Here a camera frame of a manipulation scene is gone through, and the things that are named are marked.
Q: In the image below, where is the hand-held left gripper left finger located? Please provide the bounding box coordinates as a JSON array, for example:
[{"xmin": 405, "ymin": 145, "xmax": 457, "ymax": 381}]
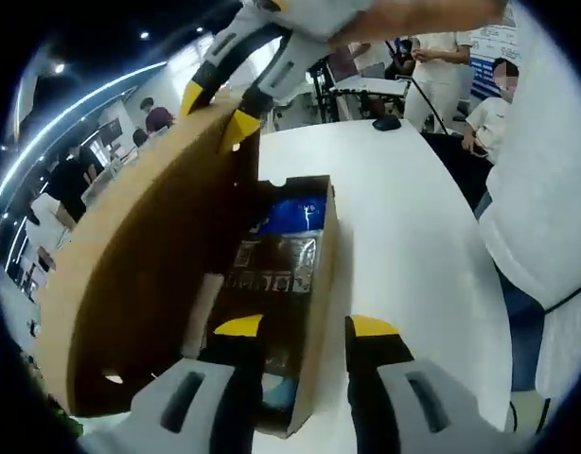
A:
[{"xmin": 77, "ymin": 313, "xmax": 267, "ymax": 454}]

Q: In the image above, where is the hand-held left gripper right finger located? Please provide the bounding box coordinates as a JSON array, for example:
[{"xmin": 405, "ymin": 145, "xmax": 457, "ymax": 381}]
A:
[{"xmin": 343, "ymin": 313, "xmax": 512, "ymax": 454}]

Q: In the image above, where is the blue foil pouch soft item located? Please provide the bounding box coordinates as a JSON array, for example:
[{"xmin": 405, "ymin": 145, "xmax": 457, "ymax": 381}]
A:
[{"xmin": 250, "ymin": 196, "xmax": 330, "ymax": 237}]

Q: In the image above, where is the brown cardboard shoe box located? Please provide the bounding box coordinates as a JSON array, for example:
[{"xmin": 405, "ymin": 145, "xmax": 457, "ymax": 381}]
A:
[{"xmin": 34, "ymin": 101, "xmax": 342, "ymax": 439}]

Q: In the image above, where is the dark patterned packet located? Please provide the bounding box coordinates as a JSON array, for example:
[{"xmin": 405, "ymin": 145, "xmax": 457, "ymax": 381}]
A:
[{"xmin": 221, "ymin": 234, "xmax": 320, "ymax": 294}]

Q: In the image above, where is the black metal monitor stand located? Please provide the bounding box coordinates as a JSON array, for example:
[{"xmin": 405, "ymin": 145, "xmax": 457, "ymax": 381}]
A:
[{"xmin": 308, "ymin": 56, "xmax": 353, "ymax": 124}]

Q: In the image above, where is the white office desk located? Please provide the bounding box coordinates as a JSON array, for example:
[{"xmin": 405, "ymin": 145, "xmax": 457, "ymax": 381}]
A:
[{"xmin": 330, "ymin": 75, "xmax": 410, "ymax": 96}]

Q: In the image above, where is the dark standing screen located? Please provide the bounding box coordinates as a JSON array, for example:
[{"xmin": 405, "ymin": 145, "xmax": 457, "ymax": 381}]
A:
[{"xmin": 98, "ymin": 117, "xmax": 126, "ymax": 143}]

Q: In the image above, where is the dark cloth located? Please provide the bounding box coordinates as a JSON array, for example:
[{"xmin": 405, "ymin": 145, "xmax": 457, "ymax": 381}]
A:
[{"xmin": 420, "ymin": 131, "xmax": 499, "ymax": 217}]

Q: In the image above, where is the blue white wall poster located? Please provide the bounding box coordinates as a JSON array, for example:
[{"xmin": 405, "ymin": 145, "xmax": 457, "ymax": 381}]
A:
[{"xmin": 467, "ymin": 23, "xmax": 523, "ymax": 100}]

